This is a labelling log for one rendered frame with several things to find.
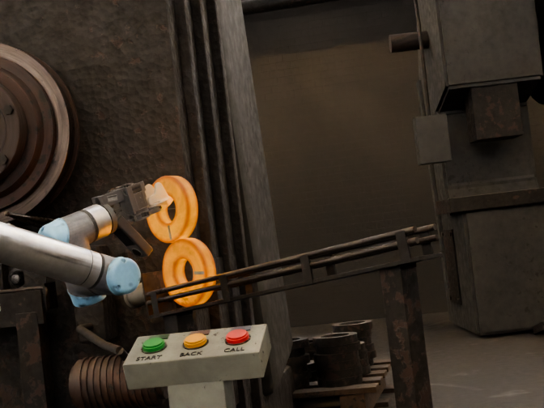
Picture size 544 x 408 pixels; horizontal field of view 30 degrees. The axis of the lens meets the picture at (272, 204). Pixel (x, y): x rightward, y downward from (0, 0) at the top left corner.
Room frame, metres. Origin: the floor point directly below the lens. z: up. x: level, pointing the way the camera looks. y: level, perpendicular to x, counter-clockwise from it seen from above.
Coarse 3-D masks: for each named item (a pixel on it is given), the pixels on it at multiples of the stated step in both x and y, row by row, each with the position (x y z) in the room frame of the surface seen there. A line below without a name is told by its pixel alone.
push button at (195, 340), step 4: (188, 336) 1.77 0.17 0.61; (192, 336) 1.77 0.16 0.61; (196, 336) 1.77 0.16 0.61; (200, 336) 1.76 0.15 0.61; (204, 336) 1.77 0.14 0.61; (184, 340) 1.77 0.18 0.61; (188, 340) 1.76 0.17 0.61; (192, 340) 1.75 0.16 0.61; (196, 340) 1.75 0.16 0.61; (200, 340) 1.75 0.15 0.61; (204, 340) 1.75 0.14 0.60; (184, 344) 1.76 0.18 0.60; (188, 344) 1.75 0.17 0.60; (192, 344) 1.75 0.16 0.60; (196, 344) 1.75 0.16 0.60; (200, 344) 1.75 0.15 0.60
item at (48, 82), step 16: (0, 48) 2.56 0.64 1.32; (32, 64) 2.55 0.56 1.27; (48, 80) 2.54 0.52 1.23; (48, 96) 2.54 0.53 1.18; (64, 96) 2.58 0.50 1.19; (64, 112) 2.53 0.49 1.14; (64, 128) 2.54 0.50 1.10; (64, 144) 2.54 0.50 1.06; (64, 160) 2.54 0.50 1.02; (48, 176) 2.54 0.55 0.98; (64, 176) 2.60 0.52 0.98; (32, 192) 2.55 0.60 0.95; (48, 192) 2.55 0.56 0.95; (16, 208) 2.56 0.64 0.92; (32, 208) 2.55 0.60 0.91
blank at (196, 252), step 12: (180, 240) 2.32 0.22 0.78; (192, 240) 2.30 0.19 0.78; (168, 252) 2.35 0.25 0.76; (180, 252) 2.32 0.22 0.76; (192, 252) 2.29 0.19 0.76; (204, 252) 2.28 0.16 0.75; (168, 264) 2.35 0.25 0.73; (180, 264) 2.35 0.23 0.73; (192, 264) 2.29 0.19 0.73; (204, 264) 2.27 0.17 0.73; (168, 276) 2.36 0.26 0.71; (180, 276) 2.35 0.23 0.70; (204, 276) 2.27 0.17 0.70; (192, 288) 2.30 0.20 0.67; (180, 300) 2.33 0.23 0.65; (192, 300) 2.30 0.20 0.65; (204, 300) 2.30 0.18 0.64
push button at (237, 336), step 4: (232, 332) 1.76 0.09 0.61; (236, 332) 1.76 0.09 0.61; (240, 332) 1.75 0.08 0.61; (244, 332) 1.75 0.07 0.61; (248, 332) 1.75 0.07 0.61; (228, 336) 1.75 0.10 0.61; (232, 336) 1.74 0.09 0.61; (236, 336) 1.74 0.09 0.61; (240, 336) 1.74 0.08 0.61; (244, 336) 1.74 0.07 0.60; (248, 336) 1.75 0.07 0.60; (228, 340) 1.74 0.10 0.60; (232, 340) 1.73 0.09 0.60; (236, 340) 1.73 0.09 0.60; (240, 340) 1.73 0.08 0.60; (244, 340) 1.74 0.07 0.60
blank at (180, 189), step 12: (156, 180) 2.38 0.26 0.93; (168, 180) 2.35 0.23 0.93; (180, 180) 2.33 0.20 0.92; (168, 192) 2.35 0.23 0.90; (180, 192) 2.32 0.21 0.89; (192, 192) 2.32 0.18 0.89; (180, 204) 2.32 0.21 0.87; (192, 204) 2.31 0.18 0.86; (156, 216) 2.38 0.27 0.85; (168, 216) 2.40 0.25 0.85; (180, 216) 2.32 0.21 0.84; (192, 216) 2.31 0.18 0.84; (156, 228) 2.38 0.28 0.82; (168, 228) 2.35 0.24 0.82; (180, 228) 2.32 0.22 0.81; (192, 228) 2.33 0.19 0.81; (168, 240) 2.35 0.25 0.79
